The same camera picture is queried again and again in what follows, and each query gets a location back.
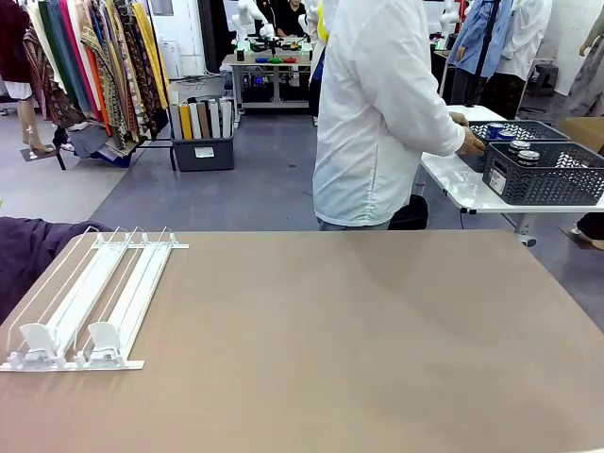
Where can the grey fabric pile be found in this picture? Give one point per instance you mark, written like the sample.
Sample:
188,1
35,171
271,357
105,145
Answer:
89,141

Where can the white board panel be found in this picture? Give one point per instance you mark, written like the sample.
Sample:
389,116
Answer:
226,118
175,122
195,120
214,118

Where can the dark red garment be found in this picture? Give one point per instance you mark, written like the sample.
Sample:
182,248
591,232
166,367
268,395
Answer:
11,38

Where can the teal hanging fabric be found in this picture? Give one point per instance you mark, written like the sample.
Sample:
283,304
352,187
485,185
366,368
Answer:
70,61

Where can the white side table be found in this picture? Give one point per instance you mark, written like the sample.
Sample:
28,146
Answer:
453,184

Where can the white floor appliance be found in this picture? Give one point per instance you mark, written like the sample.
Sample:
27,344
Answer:
170,59

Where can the orange hanging fabric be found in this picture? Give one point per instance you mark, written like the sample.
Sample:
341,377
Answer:
97,89

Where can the person's right forearm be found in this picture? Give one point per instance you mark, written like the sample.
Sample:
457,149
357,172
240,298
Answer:
439,125

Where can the grey background workbench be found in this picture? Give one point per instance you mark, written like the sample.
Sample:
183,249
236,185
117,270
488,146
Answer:
273,66

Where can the dark patterned hanging fabric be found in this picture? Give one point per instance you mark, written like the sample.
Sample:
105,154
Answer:
138,61

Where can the person's left hand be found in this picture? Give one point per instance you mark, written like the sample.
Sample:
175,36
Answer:
460,119

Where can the white can dispenser rack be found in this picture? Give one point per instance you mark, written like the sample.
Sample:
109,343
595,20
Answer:
127,283

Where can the yellow board panel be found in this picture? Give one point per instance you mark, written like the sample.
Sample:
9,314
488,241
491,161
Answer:
186,122

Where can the dark purple cloth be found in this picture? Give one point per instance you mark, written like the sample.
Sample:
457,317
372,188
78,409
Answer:
33,255

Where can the brown board panel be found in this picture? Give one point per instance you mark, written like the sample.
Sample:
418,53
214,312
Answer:
203,119

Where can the grey plastic lattice basket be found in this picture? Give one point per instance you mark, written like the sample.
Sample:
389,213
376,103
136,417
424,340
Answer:
552,184
542,131

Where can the brown cardboard box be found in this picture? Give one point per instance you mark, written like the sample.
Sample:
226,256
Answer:
585,129

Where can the beige display mannequin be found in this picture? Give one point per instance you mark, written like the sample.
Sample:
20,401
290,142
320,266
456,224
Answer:
29,122

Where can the seated person's leg and shoe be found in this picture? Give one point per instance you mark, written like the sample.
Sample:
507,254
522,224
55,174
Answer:
592,229

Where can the grey storage bin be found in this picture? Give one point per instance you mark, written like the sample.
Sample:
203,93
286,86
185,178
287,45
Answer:
203,155

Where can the green hanging fabric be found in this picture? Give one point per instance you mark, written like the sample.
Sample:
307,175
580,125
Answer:
53,42

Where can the white dispenser pusher paddle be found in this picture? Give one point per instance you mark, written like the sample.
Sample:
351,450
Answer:
105,339
40,339

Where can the background person in black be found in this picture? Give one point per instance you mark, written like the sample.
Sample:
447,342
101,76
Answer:
290,19

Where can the white hanging shirt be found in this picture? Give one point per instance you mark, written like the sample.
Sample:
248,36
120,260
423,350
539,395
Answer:
526,38

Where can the black clothes stand pole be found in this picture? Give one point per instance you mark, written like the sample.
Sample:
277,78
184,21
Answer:
486,47

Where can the brown patterned garment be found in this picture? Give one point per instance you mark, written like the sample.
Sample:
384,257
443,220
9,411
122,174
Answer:
54,96

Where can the blue hanging shirt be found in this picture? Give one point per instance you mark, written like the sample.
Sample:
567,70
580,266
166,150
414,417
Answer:
472,38

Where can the olive patterned hanging fabric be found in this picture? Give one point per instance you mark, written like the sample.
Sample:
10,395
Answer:
113,89

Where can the small black step stool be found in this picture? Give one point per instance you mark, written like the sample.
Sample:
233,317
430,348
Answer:
547,78

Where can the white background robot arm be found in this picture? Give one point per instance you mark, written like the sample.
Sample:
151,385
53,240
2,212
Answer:
245,19

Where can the mannequin in grey dress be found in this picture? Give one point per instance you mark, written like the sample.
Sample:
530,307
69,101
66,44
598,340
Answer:
587,80

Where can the person in white jacket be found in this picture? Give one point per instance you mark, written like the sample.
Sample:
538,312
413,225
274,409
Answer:
368,118

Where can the black Pepsi can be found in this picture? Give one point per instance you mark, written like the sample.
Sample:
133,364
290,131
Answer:
528,158
519,147

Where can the person's right hand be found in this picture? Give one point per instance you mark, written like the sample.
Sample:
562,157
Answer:
472,145

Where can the yellow hanging fabric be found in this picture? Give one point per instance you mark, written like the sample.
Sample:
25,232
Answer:
153,56

